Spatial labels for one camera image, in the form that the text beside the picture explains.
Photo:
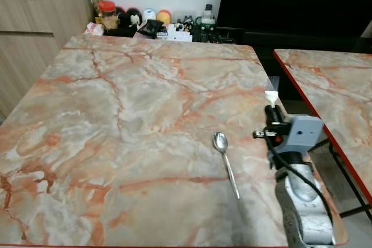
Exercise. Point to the silver metal spoon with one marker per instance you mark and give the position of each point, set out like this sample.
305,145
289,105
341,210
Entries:
221,142

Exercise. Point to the white paper box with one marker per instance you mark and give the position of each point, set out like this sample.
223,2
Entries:
179,35

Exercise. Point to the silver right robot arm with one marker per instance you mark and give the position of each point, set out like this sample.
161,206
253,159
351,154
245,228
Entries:
308,201

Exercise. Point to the pink white wrapped packet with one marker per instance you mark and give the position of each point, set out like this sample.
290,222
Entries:
93,28

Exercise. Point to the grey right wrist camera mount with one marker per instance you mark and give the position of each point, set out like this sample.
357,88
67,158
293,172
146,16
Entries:
302,133

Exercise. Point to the red lid jar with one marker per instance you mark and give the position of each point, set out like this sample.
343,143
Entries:
107,14

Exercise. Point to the black metal table frame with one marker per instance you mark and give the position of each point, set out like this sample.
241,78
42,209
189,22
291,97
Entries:
343,178

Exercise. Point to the yellow red round toy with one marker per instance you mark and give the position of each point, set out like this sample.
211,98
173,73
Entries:
164,17

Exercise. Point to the white blue round figurine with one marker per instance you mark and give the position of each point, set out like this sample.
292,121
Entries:
149,14

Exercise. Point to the black mouse figurine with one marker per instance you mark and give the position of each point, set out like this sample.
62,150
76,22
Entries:
131,19

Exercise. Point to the light wooden cabinet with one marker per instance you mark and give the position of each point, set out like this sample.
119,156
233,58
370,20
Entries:
35,33

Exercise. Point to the black pouch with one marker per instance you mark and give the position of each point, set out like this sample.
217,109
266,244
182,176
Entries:
153,28

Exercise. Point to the white clear plastic utensil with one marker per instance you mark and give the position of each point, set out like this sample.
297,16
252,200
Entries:
271,96

